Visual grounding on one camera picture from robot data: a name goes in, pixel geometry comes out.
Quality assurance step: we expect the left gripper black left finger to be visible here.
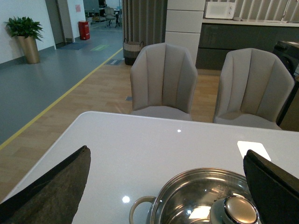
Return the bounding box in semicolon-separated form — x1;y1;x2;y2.
0;146;91;224

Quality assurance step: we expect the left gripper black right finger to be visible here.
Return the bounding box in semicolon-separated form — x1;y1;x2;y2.
243;150;299;224

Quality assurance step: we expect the glass lid with steel knob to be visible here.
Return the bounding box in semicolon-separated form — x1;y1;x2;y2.
151;170;264;224

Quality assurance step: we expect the gold plant pot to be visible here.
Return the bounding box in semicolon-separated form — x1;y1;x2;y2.
17;36;40;64

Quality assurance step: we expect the beige chair right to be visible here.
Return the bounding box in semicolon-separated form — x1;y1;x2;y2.
213;48;295;130

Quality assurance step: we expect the beige chair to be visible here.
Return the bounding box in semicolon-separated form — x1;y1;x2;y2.
130;42;198;121
213;48;295;130

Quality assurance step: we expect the beige chair left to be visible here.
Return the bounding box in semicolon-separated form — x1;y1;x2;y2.
130;42;198;121

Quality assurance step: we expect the dark kitchen counter cabinet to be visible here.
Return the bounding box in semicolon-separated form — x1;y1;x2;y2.
196;21;299;70

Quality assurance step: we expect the woven laundry basket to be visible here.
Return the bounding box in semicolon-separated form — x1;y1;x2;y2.
123;38;144;65

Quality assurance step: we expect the green potted plant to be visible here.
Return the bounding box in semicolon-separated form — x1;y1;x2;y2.
5;16;43;41

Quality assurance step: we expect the red cabinet box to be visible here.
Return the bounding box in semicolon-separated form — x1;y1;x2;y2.
78;21;90;40

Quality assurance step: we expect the white microwave oven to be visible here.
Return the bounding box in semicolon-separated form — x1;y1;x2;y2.
204;1;236;19

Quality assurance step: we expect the office swivel chair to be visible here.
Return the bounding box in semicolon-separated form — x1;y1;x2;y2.
105;7;116;27

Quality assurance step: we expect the white pillar column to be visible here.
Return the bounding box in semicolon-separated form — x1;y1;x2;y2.
165;0;205;63

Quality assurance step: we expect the steel pot with grey handles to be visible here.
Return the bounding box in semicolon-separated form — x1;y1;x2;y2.
129;168;264;224

